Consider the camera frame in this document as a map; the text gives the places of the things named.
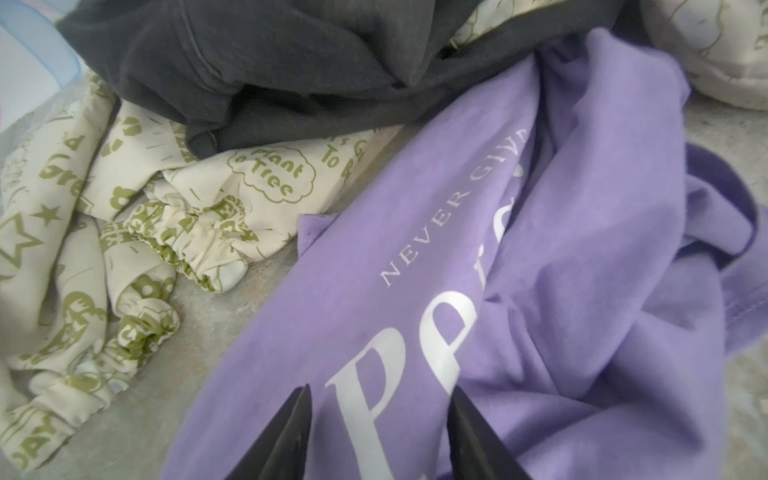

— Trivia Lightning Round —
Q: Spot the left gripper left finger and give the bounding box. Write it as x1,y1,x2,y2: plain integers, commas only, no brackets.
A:
226,385,312,480

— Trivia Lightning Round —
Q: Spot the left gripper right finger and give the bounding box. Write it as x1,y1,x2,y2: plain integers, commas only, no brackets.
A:
447,386,531,480

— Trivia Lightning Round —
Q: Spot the purple printed t-shirt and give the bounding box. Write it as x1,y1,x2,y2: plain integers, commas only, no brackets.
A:
162,28,767,479

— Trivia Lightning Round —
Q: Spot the dark grey garment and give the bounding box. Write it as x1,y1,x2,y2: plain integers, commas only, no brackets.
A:
57,0,625,159

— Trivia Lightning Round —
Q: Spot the cream green printed cloth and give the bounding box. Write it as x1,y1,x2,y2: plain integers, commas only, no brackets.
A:
1,1,767,470

